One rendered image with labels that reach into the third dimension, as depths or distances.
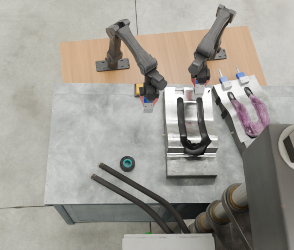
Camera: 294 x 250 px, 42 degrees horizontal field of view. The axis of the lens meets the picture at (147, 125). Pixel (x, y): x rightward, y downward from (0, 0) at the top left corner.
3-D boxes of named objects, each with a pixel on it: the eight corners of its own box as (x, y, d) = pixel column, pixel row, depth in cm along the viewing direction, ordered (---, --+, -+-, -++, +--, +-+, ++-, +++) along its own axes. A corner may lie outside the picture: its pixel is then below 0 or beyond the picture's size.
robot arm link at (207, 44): (211, 55, 185) (239, 4, 190) (194, 46, 187) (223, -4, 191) (208, 64, 197) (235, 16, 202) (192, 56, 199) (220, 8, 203)
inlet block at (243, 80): (230, 69, 227) (233, 64, 222) (238, 67, 228) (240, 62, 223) (239, 87, 223) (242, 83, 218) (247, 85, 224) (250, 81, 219)
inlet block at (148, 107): (142, 91, 208) (143, 86, 203) (151, 91, 209) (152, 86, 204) (143, 112, 203) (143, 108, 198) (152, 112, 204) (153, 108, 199)
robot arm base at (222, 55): (230, 51, 226) (227, 41, 229) (197, 54, 224) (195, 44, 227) (227, 58, 234) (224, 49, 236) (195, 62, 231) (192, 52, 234)
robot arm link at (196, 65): (199, 78, 191) (207, 61, 181) (184, 71, 192) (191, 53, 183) (208, 65, 198) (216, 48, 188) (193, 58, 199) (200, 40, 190)
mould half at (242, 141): (211, 90, 224) (215, 80, 214) (251, 79, 229) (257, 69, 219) (246, 167, 206) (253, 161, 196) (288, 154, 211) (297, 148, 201)
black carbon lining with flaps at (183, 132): (175, 98, 212) (177, 90, 204) (203, 98, 213) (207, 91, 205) (178, 157, 198) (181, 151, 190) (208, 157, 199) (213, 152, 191)
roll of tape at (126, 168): (130, 155, 204) (130, 153, 201) (137, 168, 202) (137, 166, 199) (117, 161, 202) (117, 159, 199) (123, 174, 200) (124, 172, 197)
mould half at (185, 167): (162, 94, 221) (165, 83, 208) (207, 95, 222) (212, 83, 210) (166, 178, 201) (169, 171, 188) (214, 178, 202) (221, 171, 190)
